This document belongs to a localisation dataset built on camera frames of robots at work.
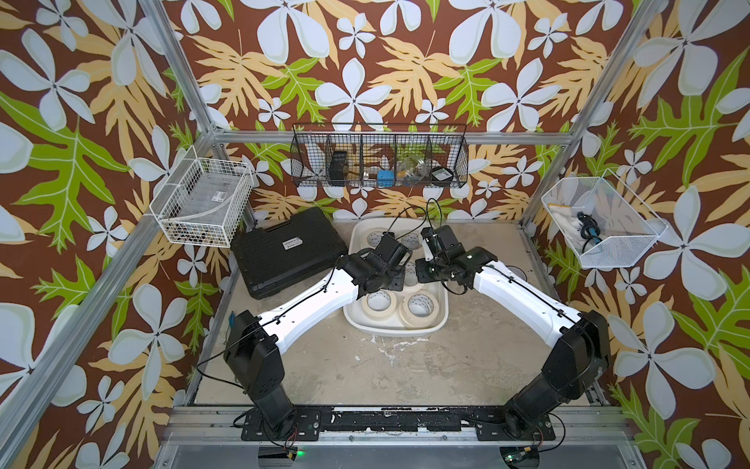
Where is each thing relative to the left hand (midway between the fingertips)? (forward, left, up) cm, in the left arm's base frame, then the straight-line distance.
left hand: (395, 271), depth 81 cm
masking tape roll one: (0, +4, -19) cm, 19 cm away
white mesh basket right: (+5, -59, +14) cm, 61 cm away
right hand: (+3, -7, -2) cm, 8 cm away
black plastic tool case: (+17, +37, -13) cm, 43 cm away
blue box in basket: (+31, +2, +8) cm, 33 cm away
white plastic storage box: (-2, -9, -19) cm, 21 cm away
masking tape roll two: (-9, -6, -13) cm, 17 cm away
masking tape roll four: (-3, -4, +4) cm, 6 cm away
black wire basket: (+40, +5, +12) cm, 42 cm away
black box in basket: (+37, +19, +8) cm, 43 cm away
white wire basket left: (+16, +56, +12) cm, 59 cm away
